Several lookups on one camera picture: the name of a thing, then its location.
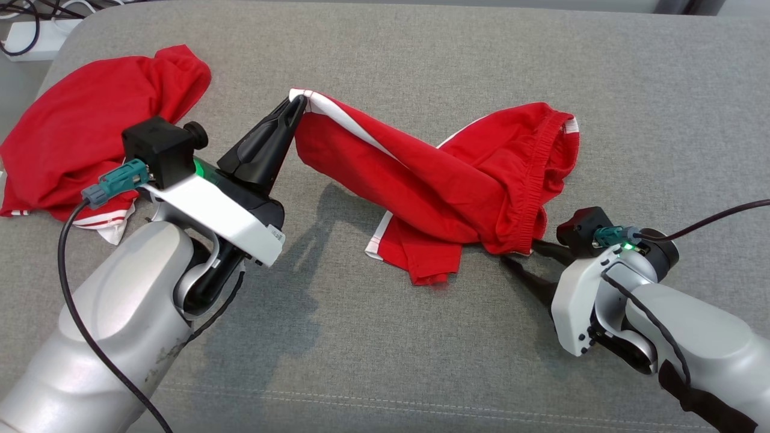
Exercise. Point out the long white power strip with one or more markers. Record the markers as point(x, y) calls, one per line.
point(42, 39)

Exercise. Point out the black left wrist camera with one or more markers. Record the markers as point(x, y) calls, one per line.
point(156, 147)

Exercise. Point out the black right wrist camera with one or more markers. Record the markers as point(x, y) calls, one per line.
point(580, 228)

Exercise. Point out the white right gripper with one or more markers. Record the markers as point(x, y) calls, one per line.
point(574, 307)

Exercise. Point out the grey partition post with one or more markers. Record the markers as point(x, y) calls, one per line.
point(669, 5)
point(707, 6)

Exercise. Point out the red shorts with white stripe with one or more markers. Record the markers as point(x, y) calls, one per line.
point(445, 186)

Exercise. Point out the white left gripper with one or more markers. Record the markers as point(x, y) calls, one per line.
point(240, 225)

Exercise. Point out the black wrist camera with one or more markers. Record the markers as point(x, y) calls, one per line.
point(580, 228)
point(156, 147)

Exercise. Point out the red Bulls jersey shirt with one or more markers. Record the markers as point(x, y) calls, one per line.
point(78, 126)

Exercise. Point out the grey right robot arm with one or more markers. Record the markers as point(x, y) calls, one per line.
point(710, 337)

